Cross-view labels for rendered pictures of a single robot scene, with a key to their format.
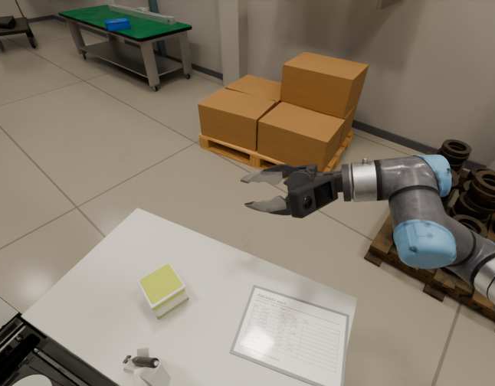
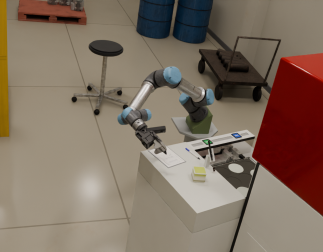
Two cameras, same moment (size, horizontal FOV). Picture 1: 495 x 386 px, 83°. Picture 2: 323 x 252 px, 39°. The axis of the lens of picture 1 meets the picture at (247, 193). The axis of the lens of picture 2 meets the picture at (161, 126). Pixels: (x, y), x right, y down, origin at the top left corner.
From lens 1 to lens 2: 2.79 m
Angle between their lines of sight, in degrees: 103
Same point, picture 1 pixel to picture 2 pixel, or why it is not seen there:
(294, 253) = not seen: outside the picture
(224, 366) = (189, 161)
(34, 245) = not seen: outside the picture
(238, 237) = not seen: outside the picture
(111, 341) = (217, 179)
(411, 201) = (143, 112)
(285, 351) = (171, 154)
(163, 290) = (199, 168)
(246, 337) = (179, 161)
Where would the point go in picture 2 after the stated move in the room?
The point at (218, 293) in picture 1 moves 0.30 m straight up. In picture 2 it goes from (180, 172) to (189, 129)
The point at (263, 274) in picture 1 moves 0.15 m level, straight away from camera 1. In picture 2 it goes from (162, 168) to (146, 178)
